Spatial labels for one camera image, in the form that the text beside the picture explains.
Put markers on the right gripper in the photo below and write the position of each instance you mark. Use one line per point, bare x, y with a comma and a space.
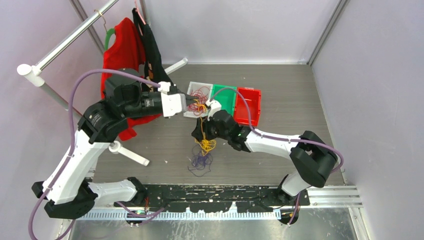
206, 125

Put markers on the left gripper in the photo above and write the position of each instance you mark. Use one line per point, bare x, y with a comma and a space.
189, 99

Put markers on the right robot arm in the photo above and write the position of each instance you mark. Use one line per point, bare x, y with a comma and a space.
312, 159

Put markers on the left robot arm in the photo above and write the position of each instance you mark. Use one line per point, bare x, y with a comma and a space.
127, 96

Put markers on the white plastic bin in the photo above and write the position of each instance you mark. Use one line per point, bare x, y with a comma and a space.
201, 91

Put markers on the green plastic bin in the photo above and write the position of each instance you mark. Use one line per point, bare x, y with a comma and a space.
227, 98

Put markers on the black shirt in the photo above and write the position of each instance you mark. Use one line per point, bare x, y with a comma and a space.
153, 62

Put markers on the red shirt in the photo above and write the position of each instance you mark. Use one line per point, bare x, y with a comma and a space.
127, 51

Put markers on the green hanger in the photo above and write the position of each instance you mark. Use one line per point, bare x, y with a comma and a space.
109, 34

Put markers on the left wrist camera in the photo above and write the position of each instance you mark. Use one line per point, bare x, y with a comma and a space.
172, 100

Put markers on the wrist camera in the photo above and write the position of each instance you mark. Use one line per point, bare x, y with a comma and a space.
213, 107
172, 100

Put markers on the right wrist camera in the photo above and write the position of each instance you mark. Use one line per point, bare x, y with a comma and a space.
213, 107

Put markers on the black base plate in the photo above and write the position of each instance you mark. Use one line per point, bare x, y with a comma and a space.
212, 198

